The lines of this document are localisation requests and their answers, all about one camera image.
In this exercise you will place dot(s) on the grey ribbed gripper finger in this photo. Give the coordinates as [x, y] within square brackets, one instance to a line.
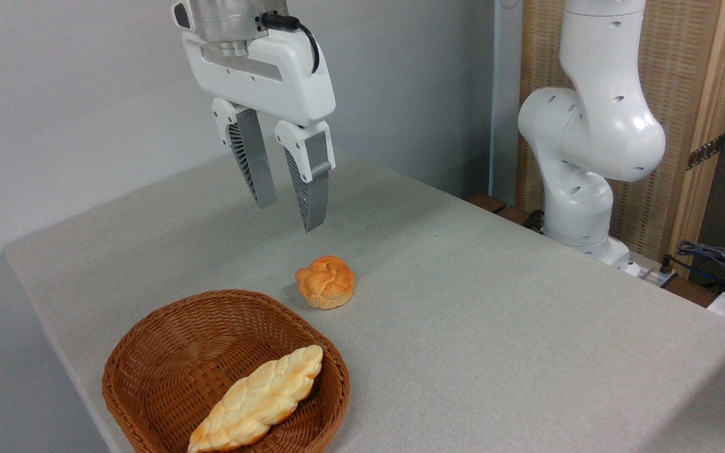
[255, 170]
[312, 189]

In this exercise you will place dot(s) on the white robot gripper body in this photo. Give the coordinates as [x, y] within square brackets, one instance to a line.
[274, 82]

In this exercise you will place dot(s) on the long pale braided bread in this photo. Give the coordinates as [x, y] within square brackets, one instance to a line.
[262, 396]

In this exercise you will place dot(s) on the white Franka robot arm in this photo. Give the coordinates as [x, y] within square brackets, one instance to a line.
[595, 126]

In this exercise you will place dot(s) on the round orange bread bun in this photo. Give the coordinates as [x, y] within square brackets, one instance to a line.
[326, 283]

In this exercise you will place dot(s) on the brown woven wicker basket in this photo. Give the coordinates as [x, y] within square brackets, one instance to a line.
[167, 358]

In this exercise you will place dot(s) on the grey tablecloth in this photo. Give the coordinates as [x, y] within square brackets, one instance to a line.
[494, 314]

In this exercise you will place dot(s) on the metal screen hinge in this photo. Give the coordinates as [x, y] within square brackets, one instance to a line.
[705, 151]

